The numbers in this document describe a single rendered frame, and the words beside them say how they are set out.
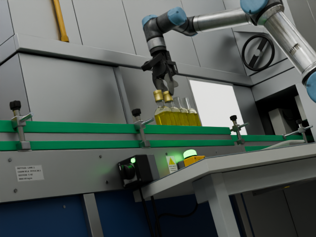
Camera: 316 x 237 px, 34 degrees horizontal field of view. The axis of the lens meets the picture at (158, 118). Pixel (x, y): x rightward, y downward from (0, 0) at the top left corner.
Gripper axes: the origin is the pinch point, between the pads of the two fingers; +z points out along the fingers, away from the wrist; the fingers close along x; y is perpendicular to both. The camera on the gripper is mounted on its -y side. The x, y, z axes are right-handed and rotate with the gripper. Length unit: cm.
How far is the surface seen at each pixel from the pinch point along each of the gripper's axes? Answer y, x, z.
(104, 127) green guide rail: -54, -14, 20
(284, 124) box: 117, 9, 8
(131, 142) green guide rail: -44, -14, 25
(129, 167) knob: -56, -22, 35
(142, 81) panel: 1.7, 12.0, -10.8
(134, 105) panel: -7.5, 11.8, 0.8
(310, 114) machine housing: 104, -13, 10
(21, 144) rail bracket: -87, -17, 26
